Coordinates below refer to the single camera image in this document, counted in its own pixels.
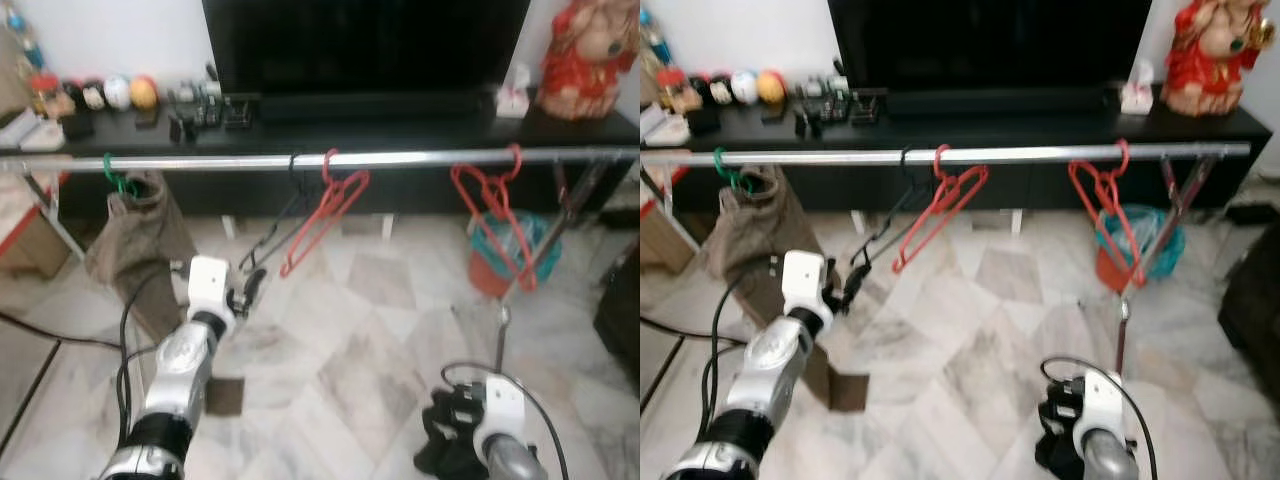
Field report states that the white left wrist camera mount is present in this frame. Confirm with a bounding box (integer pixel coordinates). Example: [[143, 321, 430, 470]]
[[187, 256, 234, 317], [780, 250, 830, 313]]

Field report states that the teal plastic bin liner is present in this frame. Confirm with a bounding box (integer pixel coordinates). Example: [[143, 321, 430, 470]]
[[1095, 205, 1187, 279], [470, 212, 563, 283]]

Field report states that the green clothes hanger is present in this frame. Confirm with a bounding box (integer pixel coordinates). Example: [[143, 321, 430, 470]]
[[102, 153, 141, 198], [712, 148, 754, 194]]

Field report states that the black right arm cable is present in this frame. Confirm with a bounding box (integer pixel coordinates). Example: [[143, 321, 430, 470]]
[[440, 360, 571, 480], [1040, 356, 1159, 480]]

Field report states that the black soundbar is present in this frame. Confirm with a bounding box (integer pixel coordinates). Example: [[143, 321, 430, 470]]
[[884, 85, 1128, 119], [257, 90, 503, 124]]

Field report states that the black TV console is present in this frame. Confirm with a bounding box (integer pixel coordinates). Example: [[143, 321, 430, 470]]
[[640, 95, 1273, 216], [0, 100, 641, 223]]

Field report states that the red laughing Buddha statue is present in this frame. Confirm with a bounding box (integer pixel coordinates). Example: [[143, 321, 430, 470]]
[[1160, 0, 1279, 117], [540, 0, 641, 122]]

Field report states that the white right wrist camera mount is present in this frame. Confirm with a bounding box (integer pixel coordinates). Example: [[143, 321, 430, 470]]
[[1075, 370, 1127, 446], [475, 375, 527, 456]]

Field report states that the red plastic clothes hanger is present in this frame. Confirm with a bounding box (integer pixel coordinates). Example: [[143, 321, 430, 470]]
[[892, 145, 989, 275], [450, 145, 541, 293], [1067, 140, 1151, 289], [280, 150, 371, 279]]

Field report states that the silver metal clothes rack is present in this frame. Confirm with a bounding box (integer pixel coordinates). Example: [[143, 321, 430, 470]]
[[0, 148, 641, 376], [640, 143, 1253, 376]]

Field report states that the red lid figurine jar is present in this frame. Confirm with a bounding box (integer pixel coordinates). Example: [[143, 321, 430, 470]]
[[28, 72, 63, 118], [660, 68, 699, 113]]

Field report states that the black clothes hanger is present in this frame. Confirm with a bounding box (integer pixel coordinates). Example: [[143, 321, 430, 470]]
[[850, 148, 936, 271], [238, 152, 316, 273]]

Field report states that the small white pink box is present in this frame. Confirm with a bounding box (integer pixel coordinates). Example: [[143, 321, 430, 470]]
[[1120, 60, 1157, 115], [496, 65, 532, 120]]

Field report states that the dark brown sofa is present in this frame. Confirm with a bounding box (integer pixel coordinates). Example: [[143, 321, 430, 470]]
[[1217, 225, 1280, 413], [594, 240, 641, 393]]

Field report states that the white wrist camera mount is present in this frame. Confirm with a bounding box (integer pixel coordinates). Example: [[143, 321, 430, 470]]
[[187, 256, 234, 317], [1075, 370, 1127, 446], [780, 250, 830, 313], [475, 375, 527, 456]]

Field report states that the black flat television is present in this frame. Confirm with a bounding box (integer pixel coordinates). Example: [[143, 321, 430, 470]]
[[202, 0, 532, 98], [827, 0, 1154, 94]]

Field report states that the orange waste bin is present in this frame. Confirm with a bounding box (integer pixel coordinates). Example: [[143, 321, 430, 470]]
[[468, 255, 516, 299], [1094, 248, 1141, 294]]

